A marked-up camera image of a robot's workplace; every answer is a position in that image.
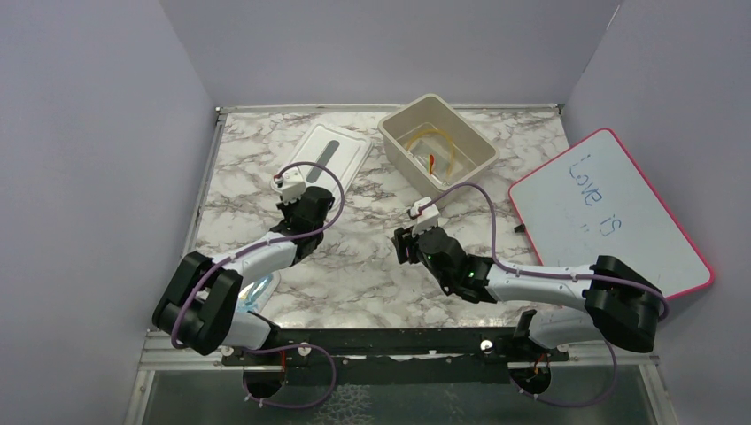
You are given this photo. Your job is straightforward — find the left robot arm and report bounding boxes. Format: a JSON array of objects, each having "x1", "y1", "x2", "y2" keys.
[{"x1": 151, "y1": 186, "x2": 335, "y2": 364}]

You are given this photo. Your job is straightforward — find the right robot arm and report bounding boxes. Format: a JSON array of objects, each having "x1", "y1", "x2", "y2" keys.
[{"x1": 391, "y1": 227, "x2": 666, "y2": 360}]

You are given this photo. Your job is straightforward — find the white bin lid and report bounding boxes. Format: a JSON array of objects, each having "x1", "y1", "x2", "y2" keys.
[{"x1": 283, "y1": 121, "x2": 373, "y2": 191}]

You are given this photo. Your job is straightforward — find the beige plastic bin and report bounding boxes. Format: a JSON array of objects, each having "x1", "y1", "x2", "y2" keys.
[{"x1": 378, "y1": 94, "x2": 499, "y2": 199}]

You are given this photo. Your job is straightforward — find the blue goggles in bag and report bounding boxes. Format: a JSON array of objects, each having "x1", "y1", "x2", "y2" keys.
[{"x1": 236, "y1": 272, "x2": 281, "y2": 313}]

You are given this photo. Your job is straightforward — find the pink framed whiteboard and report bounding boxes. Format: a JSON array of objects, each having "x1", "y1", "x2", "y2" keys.
[{"x1": 508, "y1": 128, "x2": 715, "y2": 298}]

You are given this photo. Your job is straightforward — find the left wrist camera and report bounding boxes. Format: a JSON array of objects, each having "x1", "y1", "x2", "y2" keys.
[{"x1": 274, "y1": 173, "x2": 306, "y2": 205}]

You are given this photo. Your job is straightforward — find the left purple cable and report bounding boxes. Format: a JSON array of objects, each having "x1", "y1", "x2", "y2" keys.
[{"x1": 170, "y1": 162, "x2": 346, "y2": 411}]

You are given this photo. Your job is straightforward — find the purple cable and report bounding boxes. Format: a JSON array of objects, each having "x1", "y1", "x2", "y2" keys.
[
  {"x1": 170, "y1": 162, "x2": 346, "y2": 411},
  {"x1": 413, "y1": 182, "x2": 670, "y2": 407}
]

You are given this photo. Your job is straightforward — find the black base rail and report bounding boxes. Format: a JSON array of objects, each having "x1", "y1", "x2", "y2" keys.
[{"x1": 221, "y1": 327, "x2": 569, "y2": 386}]

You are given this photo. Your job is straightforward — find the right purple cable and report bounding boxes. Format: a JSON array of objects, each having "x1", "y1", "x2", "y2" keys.
[{"x1": 413, "y1": 182, "x2": 670, "y2": 407}]

